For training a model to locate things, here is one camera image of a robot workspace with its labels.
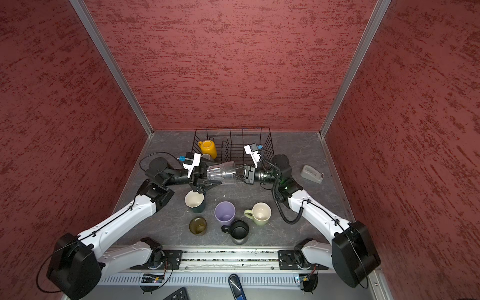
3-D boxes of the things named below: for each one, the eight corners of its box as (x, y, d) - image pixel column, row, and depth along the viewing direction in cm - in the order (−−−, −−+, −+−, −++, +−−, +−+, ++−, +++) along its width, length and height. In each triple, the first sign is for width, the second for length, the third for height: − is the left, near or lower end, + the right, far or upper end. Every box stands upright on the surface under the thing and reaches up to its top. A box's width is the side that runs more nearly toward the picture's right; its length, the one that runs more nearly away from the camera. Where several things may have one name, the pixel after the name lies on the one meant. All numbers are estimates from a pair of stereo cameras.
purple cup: (216, 230, 83) (212, 221, 74) (218, 212, 89) (215, 201, 79) (234, 230, 83) (233, 221, 74) (235, 212, 89) (234, 201, 79)
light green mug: (254, 233, 83) (255, 226, 75) (245, 218, 87) (245, 210, 79) (271, 222, 86) (274, 214, 78) (262, 208, 91) (264, 199, 83)
